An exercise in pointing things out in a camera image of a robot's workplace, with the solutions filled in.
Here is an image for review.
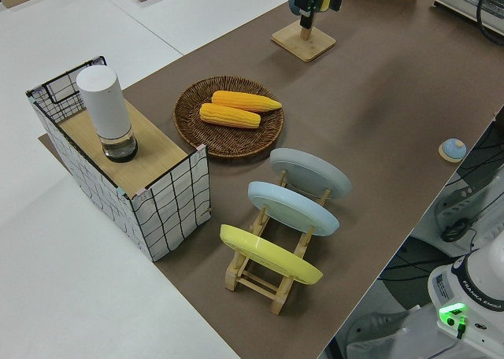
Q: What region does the wooden mug tree stand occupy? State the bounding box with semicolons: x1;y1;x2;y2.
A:
271;19;337;63

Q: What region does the brown table mat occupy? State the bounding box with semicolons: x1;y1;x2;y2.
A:
38;0;504;359

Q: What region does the long yellow corn cob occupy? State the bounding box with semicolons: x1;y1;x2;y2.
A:
211;90;284;113

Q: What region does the short yellow corn cob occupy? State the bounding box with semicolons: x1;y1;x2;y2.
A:
199;102;262;130

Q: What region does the brown wicker basket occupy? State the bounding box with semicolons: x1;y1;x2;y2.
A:
173;75;285;159

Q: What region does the grey plate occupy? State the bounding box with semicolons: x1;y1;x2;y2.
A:
269;147;352;206

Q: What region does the blue service bell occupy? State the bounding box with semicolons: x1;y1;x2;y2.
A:
438;138;468;163

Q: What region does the light blue plate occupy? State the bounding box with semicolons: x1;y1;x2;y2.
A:
247;180;341;237

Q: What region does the white cylinder bottle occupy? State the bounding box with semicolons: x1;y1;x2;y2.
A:
76;66;139;164

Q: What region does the grey power strip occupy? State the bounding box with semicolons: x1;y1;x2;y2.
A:
432;179;487;234

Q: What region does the yellow plate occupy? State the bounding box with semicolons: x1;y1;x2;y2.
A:
219;224;324;286

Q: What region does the wooden plate rack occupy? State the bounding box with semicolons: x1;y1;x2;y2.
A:
224;168;334;316

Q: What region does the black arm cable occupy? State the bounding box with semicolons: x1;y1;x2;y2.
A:
474;0;504;49

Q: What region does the wire grid shelf wooden board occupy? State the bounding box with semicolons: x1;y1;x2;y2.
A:
25;54;213;262

